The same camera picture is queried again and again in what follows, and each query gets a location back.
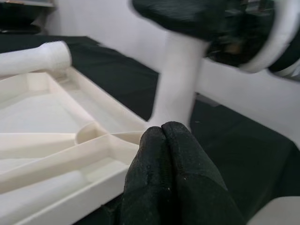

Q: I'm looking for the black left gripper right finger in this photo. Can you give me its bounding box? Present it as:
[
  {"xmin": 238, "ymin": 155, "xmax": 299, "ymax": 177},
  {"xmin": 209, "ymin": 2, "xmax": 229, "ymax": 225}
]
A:
[{"xmin": 161, "ymin": 120, "xmax": 246, "ymax": 225}]

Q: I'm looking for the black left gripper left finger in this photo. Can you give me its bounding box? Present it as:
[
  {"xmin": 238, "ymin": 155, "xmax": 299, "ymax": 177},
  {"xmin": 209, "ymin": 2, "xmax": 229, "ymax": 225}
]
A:
[{"xmin": 119, "ymin": 126, "xmax": 174, "ymax": 225}]

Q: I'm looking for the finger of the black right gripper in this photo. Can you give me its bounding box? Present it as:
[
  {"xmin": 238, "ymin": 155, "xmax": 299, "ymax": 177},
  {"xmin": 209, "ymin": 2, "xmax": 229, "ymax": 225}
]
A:
[{"xmin": 131, "ymin": 0, "xmax": 226, "ymax": 42}]

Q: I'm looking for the black table cloth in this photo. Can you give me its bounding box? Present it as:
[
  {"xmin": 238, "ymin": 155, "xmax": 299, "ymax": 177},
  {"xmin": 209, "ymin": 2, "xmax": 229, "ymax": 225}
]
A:
[{"xmin": 0, "ymin": 32, "xmax": 300, "ymax": 225}]

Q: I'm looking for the white plastic table top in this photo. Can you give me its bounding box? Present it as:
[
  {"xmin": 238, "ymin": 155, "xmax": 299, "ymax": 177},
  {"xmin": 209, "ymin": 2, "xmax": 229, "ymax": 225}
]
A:
[{"xmin": 0, "ymin": 67, "xmax": 150, "ymax": 225}]

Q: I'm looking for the black wok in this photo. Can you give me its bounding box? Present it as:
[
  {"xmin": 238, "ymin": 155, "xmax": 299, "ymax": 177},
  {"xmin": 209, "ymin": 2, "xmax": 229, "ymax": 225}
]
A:
[{"xmin": 0, "ymin": 4, "xmax": 51, "ymax": 35}]

